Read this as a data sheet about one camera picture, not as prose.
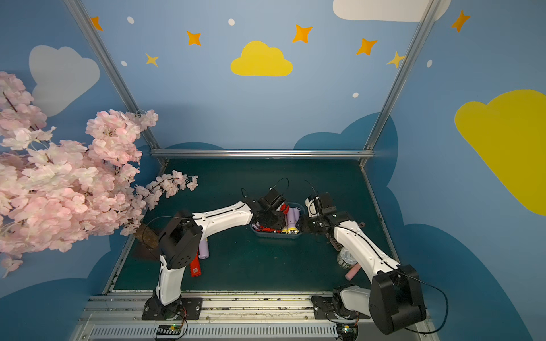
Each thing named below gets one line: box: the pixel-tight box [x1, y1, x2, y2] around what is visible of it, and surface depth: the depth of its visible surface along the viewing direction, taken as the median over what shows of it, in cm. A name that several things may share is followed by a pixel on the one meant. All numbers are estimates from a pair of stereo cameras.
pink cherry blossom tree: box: [0, 71, 200, 278], surface depth 52 cm
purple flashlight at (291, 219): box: [281, 207, 301, 236], surface depth 90 cm
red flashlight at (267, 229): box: [255, 225, 283, 234], surface depth 92 cm
